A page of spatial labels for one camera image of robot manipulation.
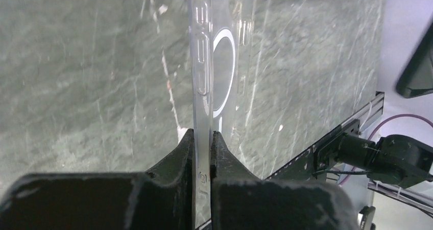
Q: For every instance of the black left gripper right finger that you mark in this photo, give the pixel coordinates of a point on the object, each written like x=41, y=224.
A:
x=280, y=204

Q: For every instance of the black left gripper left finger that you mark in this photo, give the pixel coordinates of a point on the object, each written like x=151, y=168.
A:
x=158, y=198

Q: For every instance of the clear transparent phone case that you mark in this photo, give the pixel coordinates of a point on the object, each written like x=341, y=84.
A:
x=220, y=33

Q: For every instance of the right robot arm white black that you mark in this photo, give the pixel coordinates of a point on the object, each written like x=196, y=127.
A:
x=395, y=159

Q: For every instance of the aluminium frame rail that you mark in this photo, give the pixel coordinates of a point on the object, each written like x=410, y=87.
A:
x=365, y=116

